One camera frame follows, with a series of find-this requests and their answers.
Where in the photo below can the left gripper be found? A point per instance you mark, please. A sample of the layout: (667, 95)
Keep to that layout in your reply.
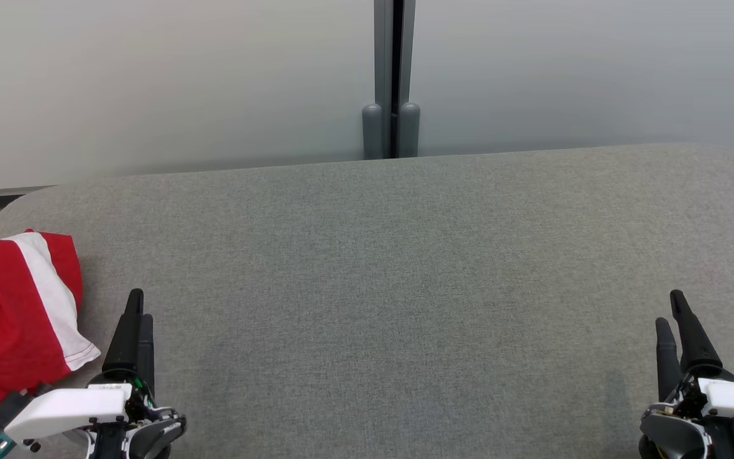
(150, 433)

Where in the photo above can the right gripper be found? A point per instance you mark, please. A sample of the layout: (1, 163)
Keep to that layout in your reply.
(673, 433)

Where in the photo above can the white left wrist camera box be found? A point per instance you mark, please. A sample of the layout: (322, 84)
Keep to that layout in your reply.
(61, 411)

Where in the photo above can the grey partition post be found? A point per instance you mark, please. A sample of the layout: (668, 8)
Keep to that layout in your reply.
(409, 131)
(372, 131)

